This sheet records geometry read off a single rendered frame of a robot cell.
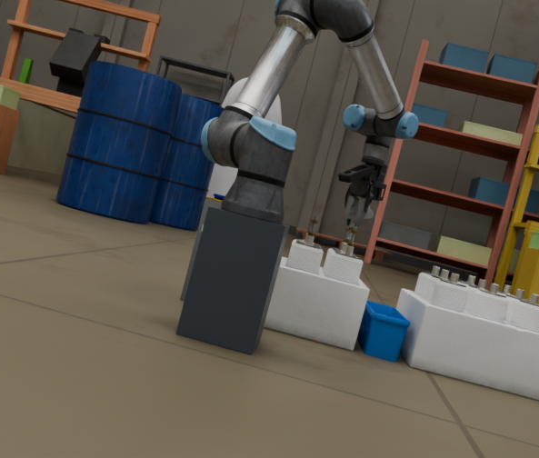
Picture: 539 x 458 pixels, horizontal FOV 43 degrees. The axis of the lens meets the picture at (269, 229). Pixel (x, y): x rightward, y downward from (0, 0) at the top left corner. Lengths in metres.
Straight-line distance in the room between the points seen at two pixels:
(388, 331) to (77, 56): 5.41
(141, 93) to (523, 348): 3.10
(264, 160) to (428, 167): 8.70
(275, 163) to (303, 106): 8.67
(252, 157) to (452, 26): 9.13
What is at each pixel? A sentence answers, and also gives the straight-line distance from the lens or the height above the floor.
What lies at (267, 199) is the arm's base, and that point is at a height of 0.35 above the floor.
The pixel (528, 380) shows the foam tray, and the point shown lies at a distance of 2.09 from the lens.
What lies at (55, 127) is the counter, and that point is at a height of 0.62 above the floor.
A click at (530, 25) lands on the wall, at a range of 10.85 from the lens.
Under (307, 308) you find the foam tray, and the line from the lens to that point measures 1.95.
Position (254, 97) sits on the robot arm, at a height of 0.59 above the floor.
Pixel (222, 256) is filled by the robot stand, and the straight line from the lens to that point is 1.56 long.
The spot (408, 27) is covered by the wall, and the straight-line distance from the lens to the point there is 10.55.
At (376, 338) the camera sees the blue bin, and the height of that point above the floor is 0.05.
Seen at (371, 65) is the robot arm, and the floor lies 0.75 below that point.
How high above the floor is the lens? 0.34
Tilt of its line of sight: 2 degrees down
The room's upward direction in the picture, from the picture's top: 15 degrees clockwise
